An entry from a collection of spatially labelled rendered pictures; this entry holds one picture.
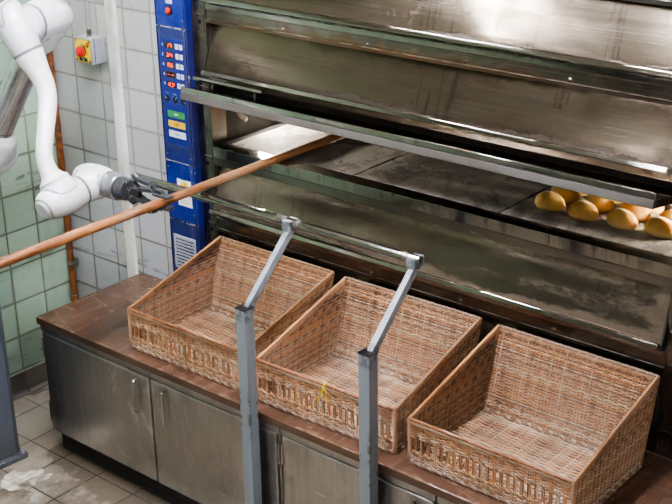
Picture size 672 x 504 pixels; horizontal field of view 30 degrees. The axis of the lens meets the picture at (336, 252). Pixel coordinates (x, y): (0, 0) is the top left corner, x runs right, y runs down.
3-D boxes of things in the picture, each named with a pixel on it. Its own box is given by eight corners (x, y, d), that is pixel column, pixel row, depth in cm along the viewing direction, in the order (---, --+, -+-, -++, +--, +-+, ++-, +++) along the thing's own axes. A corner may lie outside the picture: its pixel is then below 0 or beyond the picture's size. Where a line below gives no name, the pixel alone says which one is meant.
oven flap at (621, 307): (216, 213, 464) (226, 161, 461) (662, 350, 357) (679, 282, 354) (207, 213, 460) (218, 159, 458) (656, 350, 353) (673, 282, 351)
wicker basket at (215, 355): (223, 301, 474) (220, 233, 463) (339, 342, 440) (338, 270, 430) (127, 347, 439) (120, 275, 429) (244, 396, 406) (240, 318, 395)
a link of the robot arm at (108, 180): (121, 193, 419) (133, 197, 416) (100, 201, 413) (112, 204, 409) (119, 167, 416) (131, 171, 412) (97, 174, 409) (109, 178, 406)
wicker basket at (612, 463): (494, 398, 402) (497, 320, 391) (656, 457, 368) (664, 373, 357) (403, 463, 367) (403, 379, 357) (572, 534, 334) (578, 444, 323)
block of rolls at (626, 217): (621, 159, 433) (622, 144, 431) (755, 187, 405) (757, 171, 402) (527, 208, 390) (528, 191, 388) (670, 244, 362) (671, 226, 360)
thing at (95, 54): (90, 58, 484) (87, 32, 481) (107, 62, 478) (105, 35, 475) (75, 62, 479) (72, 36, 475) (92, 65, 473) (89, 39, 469)
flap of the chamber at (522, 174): (179, 99, 436) (220, 95, 451) (652, 209, 329) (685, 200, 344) (180, 91, 435) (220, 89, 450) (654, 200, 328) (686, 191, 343)
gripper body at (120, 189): (128, 172, 412) (147, 178, 406) (131, 196, 415) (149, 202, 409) (111, 178, 407) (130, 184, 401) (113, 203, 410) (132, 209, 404)
